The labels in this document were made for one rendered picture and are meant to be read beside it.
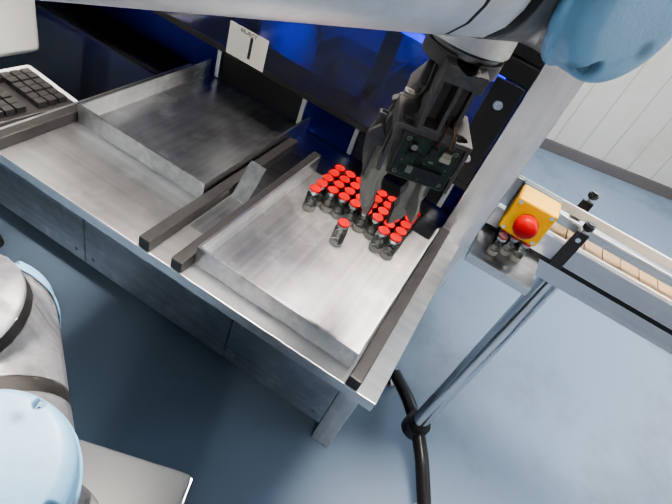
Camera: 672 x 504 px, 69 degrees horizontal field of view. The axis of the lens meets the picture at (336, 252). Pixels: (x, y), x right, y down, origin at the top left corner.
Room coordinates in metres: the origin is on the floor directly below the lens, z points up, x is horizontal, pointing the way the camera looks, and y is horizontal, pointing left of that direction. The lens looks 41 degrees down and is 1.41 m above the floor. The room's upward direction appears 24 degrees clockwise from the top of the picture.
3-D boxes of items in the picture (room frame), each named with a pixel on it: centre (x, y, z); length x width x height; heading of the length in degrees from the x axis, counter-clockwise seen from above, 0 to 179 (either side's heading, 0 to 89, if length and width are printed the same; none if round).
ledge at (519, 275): (0.80, -0.30, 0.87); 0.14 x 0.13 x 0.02; 168
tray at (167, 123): (0.77, 0.32, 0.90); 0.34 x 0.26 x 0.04; 168
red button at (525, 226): (0.72, -0.27, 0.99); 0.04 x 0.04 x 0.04; 78
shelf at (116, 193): (0.67, 0.17, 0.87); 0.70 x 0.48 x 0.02; 78
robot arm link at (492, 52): (0.45, -0.03, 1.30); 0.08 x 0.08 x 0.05
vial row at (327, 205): (0.67, -0.01, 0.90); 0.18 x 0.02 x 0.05; 78
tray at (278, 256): (0.59, 0.01, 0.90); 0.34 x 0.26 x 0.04; 168
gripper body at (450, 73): (0.44, -0.03, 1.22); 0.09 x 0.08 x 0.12; 9
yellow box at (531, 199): (0.77, -0.28, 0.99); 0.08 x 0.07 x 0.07; 168
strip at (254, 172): (0.58, 0.19, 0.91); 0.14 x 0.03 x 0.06; 168
